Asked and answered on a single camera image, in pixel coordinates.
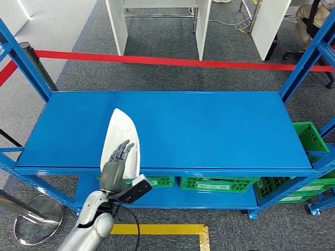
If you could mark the person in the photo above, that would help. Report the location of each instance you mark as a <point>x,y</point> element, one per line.
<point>303,17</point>

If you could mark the yellow floor tape square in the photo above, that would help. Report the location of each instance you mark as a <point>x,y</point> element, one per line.
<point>156,229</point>

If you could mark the chrome stanchion holding belts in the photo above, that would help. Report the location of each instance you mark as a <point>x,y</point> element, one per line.
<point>39,65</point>

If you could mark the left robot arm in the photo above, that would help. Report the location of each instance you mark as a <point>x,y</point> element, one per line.
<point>88,225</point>

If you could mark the green folded plastic crate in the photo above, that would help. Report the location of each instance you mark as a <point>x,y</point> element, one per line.
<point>159,182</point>

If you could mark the long red barrier belt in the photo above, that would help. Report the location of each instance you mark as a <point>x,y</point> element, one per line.
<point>156,61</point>

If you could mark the large green plastic crate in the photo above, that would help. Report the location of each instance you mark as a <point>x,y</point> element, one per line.
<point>311,138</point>

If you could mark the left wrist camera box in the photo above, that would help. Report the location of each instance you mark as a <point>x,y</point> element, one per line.
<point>136,188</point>

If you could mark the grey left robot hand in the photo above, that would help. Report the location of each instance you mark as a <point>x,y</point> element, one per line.
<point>113,173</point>

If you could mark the white curved plastic part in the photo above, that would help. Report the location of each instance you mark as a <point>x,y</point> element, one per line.
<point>122,128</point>

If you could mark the blue metal shelf rack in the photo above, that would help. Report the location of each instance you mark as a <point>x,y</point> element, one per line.
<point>183,131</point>
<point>315,209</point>

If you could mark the chrome stanchion shiny base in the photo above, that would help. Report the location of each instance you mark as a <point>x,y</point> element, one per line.
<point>39,221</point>

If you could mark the black office chair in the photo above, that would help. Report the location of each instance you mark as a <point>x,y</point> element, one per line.
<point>312,20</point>

